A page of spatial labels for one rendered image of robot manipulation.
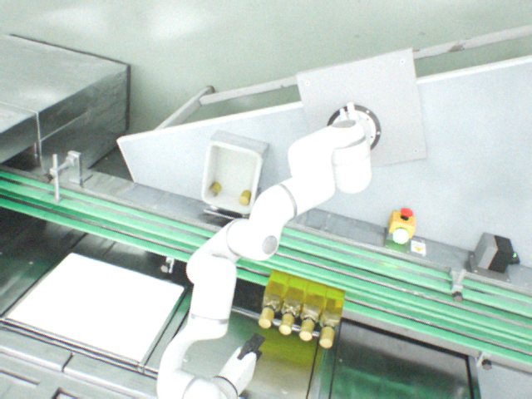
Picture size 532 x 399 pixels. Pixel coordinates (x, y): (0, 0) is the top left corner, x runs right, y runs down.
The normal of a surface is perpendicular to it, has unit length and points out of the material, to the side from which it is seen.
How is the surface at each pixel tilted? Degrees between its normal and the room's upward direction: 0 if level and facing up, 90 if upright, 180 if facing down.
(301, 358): 90
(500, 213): 0
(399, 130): 4
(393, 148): 4
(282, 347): 90
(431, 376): 90
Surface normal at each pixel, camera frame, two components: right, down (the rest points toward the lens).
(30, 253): 0.17, -0.84
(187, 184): -0.24, 0.48
